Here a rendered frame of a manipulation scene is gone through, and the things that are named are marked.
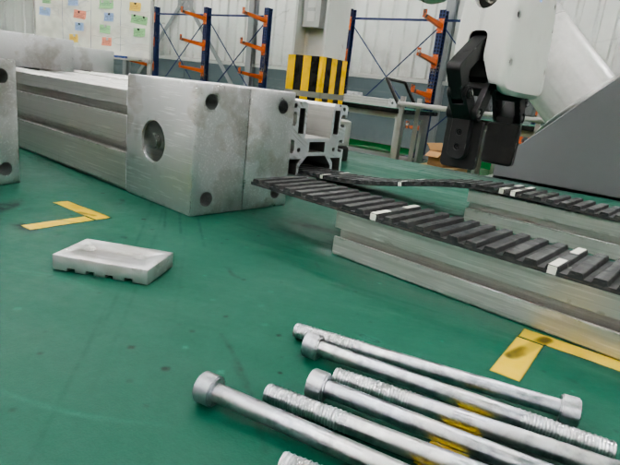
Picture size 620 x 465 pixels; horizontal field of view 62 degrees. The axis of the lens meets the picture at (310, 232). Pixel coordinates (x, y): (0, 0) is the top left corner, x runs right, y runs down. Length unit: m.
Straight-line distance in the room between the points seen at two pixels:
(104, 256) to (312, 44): 3.76
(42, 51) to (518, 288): 0.64
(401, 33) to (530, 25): 8.58
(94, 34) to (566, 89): 5.85
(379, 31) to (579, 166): 8.52
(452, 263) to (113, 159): 0.30
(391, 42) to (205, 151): 8.79
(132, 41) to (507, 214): 5.81
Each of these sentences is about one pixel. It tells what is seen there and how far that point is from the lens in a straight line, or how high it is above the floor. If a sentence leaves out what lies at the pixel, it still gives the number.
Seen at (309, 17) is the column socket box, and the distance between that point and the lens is 3.92.
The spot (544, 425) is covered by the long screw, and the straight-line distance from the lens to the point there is 0.19.
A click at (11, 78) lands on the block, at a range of 0.47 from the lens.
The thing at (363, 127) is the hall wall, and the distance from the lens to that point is 9.23.
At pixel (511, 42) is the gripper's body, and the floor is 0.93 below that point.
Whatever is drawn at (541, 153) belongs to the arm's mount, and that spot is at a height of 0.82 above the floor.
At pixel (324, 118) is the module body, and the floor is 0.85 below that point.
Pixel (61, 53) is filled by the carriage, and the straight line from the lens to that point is 0.77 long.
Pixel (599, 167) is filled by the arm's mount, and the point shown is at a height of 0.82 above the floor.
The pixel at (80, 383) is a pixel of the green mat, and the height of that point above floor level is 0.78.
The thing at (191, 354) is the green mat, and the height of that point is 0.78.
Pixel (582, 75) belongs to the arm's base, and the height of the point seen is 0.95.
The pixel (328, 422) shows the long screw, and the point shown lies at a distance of 0.16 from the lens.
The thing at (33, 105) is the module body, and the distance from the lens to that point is 0.61.
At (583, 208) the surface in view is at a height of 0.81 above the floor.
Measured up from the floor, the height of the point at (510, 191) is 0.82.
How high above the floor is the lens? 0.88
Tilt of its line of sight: 16 degrees down
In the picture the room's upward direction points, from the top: 7 degrees clockwise
